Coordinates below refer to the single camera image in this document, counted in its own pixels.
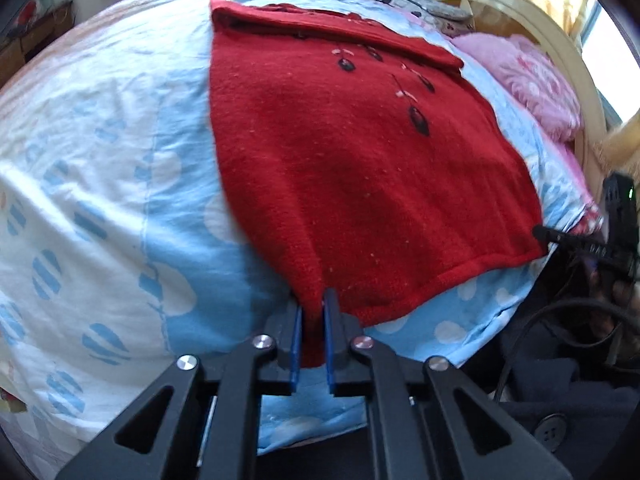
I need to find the red knit sweater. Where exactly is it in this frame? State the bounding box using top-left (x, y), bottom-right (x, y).
top-left (209, 0), bottom-right (546, 367)

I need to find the dark jacket sleeve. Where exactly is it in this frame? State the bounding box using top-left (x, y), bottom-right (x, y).
top-left (462, 255), bottom-right (639, 479)

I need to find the cream wooden headboard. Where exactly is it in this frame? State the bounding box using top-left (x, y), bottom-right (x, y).
top-left (439, 0), bottom-right (606, 200)

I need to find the pink pillow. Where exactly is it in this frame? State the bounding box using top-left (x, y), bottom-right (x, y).
top-left (452, 32), bottom-right (584, 143)

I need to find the grey folded blanket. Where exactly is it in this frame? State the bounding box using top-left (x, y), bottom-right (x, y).
top-left (375, 0), bottom-right (475, 38)

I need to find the brown wooden desk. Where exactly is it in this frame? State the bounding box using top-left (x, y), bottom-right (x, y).
top-left (1, 0), bottom-right (75, 86)

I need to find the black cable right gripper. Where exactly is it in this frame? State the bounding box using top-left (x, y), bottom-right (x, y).
top-left (491, 296), bottom-right (640, 401)

